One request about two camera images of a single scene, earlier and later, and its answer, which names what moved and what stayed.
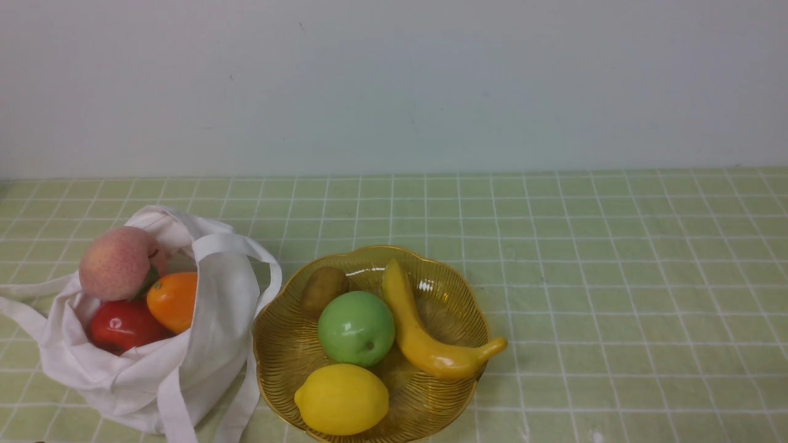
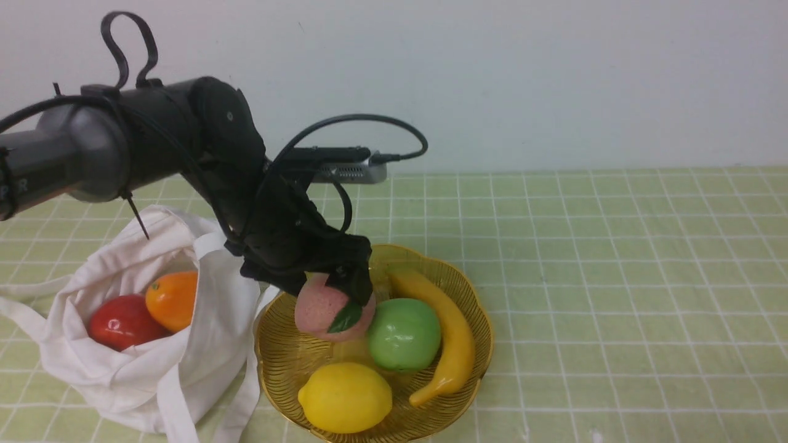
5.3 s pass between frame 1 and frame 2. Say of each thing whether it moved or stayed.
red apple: stayed
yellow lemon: stayed
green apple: moved
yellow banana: moved
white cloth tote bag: stayed
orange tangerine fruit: stayed
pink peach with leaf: moved
